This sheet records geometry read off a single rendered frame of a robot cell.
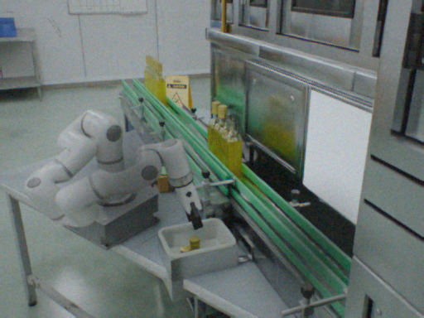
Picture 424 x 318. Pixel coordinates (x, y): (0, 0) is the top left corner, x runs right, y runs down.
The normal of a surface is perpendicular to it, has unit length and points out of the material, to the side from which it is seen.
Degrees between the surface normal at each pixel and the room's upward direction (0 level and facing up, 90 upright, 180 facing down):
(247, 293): 0
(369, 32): 90
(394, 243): 90
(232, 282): 0
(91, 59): 90
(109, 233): 90
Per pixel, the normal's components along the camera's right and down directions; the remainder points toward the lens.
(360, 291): -0.94, 0.14
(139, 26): 0.36, 0.36
